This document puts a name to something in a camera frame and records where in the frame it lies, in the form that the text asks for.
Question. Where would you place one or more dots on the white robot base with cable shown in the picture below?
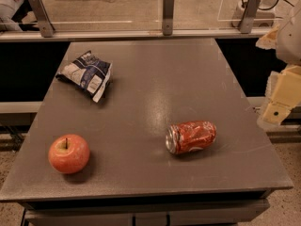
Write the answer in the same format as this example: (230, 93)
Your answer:
(265, 15)

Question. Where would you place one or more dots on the metal rail bracket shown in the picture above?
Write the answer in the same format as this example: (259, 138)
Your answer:
(46, 28)
(247, 21)
(168, 13)

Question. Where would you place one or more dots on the left metal rail bracket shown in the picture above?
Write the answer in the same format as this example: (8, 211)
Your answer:
(46, 28)

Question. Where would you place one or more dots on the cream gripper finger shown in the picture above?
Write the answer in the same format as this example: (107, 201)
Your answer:
(282, 95)
(269, 40)

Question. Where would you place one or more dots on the white bag in corner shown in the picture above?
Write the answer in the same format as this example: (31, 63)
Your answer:
(8, 8)

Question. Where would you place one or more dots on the crushed red coke can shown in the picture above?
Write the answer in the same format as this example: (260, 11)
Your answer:
(191, 136)

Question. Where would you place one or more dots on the right metal rail bracket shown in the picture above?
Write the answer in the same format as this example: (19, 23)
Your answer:
(247, 21)

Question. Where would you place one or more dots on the blue white chip bag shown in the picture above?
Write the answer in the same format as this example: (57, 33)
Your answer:
(88, 73)

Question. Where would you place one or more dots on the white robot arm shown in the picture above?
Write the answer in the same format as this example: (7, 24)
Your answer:
(288, 48)

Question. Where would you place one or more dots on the red apple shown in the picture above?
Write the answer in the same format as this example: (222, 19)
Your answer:
(69, 154)

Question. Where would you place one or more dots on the middle metal rail bracket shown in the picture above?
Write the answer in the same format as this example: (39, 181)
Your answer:
(168, 13)

